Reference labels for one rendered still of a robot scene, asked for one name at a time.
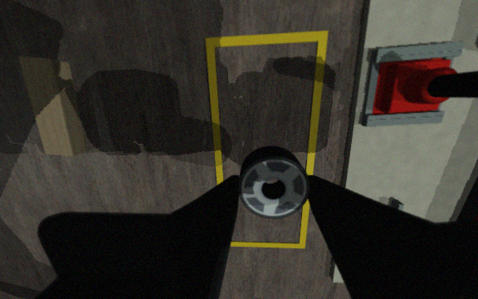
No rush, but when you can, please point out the yellow rectangular outline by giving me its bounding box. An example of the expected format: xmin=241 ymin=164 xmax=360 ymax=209
xmin=205 ymin=31 xmax=328 ymax=248

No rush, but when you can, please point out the black tyre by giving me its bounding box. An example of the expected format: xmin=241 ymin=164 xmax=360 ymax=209
xmin=238 ymin=146 xmax=310 ymax=218

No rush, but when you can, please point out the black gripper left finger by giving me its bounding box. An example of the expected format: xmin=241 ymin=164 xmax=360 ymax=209
xmin=38 ymin=175 xmax=239 ymax=299

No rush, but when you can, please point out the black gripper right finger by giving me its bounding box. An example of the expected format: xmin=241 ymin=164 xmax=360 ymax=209
xmin=308 ymin=175 xmax=478 ymax=299

